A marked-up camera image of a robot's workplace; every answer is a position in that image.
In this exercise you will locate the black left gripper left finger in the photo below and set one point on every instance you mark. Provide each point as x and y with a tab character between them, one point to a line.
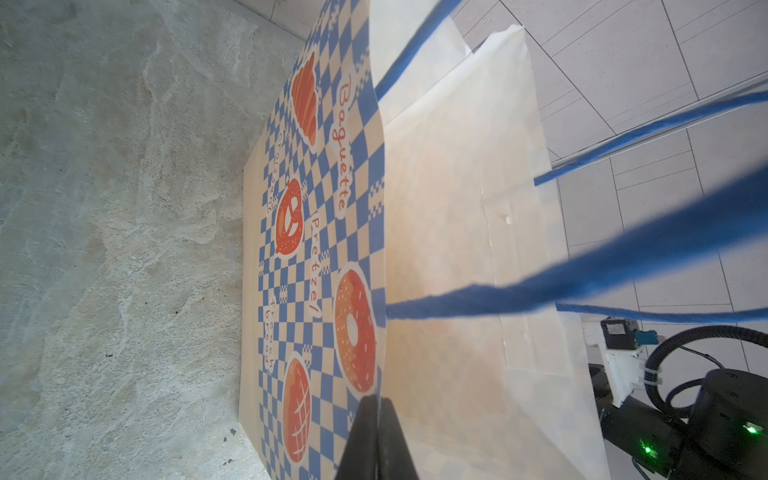
359	458

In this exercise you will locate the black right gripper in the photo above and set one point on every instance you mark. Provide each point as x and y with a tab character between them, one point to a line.
650	438

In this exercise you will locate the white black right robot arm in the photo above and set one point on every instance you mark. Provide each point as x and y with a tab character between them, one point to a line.
725	436

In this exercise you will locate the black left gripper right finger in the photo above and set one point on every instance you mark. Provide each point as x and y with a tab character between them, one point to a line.
394	459

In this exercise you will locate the blue checkered paper bag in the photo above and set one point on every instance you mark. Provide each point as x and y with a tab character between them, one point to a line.
355	201

